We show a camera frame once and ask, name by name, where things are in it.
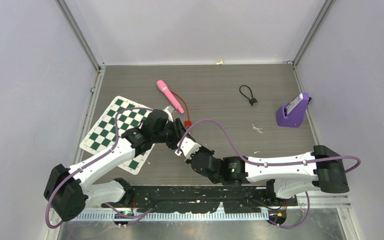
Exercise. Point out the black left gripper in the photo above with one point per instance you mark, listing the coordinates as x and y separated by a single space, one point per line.
179 131

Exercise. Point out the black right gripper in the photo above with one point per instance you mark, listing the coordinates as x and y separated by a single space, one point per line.
202 149

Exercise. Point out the red cable padlock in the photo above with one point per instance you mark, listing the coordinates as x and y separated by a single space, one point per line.
188 122

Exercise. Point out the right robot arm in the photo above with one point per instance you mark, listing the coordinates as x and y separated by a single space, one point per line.
319 170

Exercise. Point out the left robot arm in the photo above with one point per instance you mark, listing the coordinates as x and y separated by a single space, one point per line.
70 190

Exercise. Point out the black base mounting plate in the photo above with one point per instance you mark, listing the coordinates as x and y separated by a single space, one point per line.
206 199

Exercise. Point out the pink toy microphone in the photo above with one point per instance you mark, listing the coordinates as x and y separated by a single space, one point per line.
162 86

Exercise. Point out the small silver keys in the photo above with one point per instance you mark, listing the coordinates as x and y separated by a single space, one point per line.
257 129

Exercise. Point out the green white chessboard mat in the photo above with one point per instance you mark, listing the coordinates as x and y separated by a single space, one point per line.
122 113

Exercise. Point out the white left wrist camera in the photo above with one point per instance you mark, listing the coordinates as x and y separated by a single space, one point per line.
169 111

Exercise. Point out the black cable padlock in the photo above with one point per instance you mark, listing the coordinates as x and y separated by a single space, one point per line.
251 99

